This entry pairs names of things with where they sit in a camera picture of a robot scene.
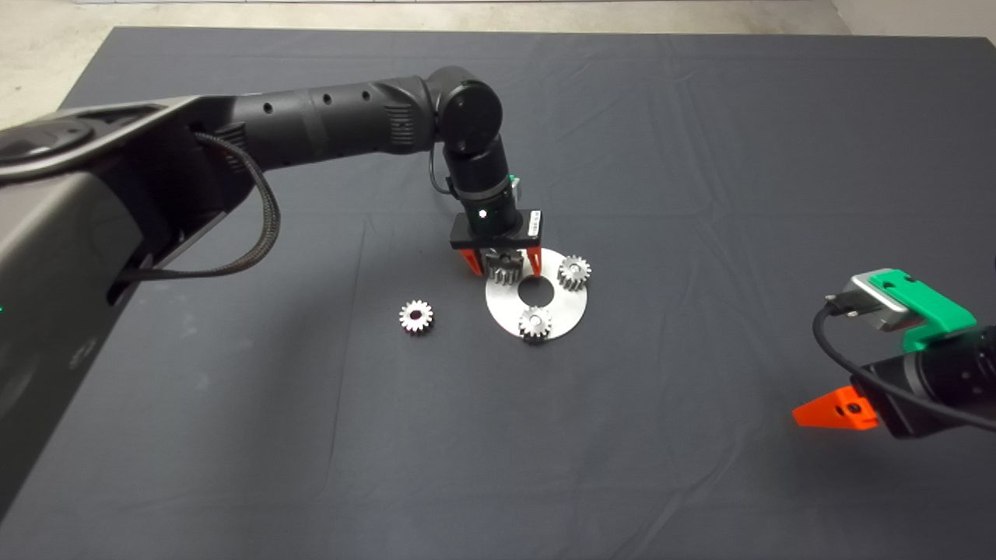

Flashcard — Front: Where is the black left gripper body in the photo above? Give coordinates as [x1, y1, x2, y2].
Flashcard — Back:
[450, 187, 544, 252]

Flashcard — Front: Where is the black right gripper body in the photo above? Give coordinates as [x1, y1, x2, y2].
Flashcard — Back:
[850, 355, 948, 441]

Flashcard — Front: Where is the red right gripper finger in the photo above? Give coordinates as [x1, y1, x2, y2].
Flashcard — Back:
[791, 386, 879, 431]

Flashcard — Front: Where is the large tall steel gear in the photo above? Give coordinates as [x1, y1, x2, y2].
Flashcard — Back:
[486, 247, 524, 285]

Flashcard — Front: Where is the small steel gear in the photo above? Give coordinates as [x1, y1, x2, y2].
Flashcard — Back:
[557, 255, 592, 292]
[399, 300, 434, 335]
[517, 306, 553, 343]

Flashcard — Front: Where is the round metal plate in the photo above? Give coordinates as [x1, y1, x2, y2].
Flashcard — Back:
[485, 247, 590, 341]

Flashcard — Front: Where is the dark grey table cloth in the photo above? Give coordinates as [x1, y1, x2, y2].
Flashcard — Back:
[0, 26, 996, 560]

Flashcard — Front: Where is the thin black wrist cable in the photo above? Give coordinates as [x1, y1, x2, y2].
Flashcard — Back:
[427, 144, 460, 197]

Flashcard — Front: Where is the right wrist green camera mount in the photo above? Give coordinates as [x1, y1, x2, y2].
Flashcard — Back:
[868, 268, 977, 352]

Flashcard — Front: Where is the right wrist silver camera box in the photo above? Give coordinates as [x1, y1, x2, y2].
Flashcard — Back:
[848, 272, 913, 334]

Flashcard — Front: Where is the thick black braided cable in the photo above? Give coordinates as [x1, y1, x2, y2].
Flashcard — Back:
[117, 131, 281, 281]

